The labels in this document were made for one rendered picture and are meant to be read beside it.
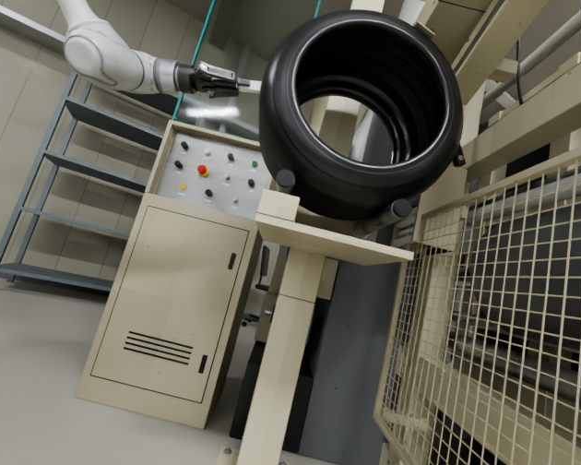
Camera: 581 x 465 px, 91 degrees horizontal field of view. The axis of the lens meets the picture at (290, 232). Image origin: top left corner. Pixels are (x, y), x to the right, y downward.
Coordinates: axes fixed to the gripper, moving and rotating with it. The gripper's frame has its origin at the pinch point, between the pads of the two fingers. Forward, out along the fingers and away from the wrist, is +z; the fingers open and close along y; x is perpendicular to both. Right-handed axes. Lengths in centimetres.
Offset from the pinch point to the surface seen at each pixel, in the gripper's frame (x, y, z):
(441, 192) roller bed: 19, 18, 67
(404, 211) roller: 36, -12, 41
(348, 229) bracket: 34, 22, 36
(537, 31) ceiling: -214, 167, 244
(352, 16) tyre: -14.9, -11.7, 25.7
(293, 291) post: 58, 25, 19
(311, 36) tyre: -6.4, -12.9, 15.6
